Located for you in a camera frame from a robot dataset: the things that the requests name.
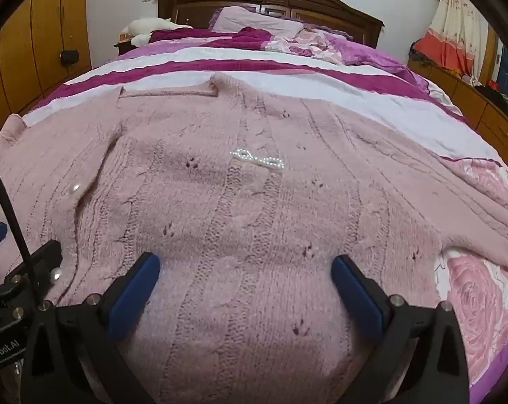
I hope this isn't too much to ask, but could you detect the rose print bed sheet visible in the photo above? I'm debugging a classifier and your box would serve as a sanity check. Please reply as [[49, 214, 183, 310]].
[[431, 158, 508, 404]]

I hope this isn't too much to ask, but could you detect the pink knit cardigan sweater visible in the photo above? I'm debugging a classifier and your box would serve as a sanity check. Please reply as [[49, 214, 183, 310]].
[[0, 72, 508, 404]]

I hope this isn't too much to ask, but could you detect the yellow wooden wardrobe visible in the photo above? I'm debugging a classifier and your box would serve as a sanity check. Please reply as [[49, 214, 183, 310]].
[[0, 0, 93, 146]]

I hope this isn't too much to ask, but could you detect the black cable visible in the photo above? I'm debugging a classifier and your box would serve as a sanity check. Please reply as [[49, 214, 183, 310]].
[[0, 159, 43, 304]]

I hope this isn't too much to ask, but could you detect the white plush toy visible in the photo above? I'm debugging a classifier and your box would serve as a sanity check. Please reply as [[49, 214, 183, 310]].
[[121, 17, 194, 47]]

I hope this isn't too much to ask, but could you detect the orange floral curtain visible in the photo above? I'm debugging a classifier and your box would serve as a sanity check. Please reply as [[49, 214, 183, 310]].
[[417, 0, 491, 86]]

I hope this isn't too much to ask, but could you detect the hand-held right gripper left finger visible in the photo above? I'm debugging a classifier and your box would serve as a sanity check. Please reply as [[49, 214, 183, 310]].
[[22, 252, 161, 404]]

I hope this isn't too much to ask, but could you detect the wooden nightstand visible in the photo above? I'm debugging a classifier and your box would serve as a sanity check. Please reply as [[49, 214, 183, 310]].
[[113, 34, 133, 56]]

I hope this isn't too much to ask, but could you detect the low wooden cabinet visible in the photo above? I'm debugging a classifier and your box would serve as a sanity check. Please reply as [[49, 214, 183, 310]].
[[407, 57, 508, 170]]

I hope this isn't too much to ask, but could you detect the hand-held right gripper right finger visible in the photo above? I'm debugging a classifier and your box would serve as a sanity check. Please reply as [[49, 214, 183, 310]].
[[330, 255, 471, 404]]

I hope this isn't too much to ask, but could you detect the dark clothes pile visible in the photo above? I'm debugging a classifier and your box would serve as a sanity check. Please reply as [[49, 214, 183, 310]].
[[474, 83, 508, 112]]

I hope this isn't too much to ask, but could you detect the pink pillow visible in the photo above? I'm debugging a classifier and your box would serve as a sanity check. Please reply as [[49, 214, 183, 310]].
[[211, 6, 304, 37]]

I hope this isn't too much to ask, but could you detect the magenta white striped blanket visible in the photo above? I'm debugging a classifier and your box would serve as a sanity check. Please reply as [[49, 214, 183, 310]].
[[18, 29, 505, 170]]

